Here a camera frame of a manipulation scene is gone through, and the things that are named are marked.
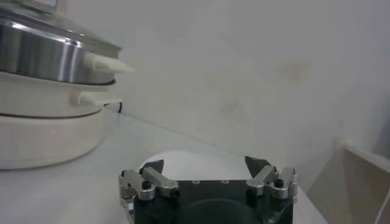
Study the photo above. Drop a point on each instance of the glass pot lid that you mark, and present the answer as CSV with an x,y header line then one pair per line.
x,y
55,27

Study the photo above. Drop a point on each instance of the white round plate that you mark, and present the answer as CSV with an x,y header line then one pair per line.
x,y
195,165

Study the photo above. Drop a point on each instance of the perforated steel steamer basket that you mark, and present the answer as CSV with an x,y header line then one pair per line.
x,y
45,58

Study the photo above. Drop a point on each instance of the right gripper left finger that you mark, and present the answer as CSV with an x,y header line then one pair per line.
x,y
149,181

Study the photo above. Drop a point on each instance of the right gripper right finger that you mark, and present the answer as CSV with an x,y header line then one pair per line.
x,y
268,179

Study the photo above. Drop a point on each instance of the cream electric cooking pot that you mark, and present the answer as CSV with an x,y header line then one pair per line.
x,y
45,128

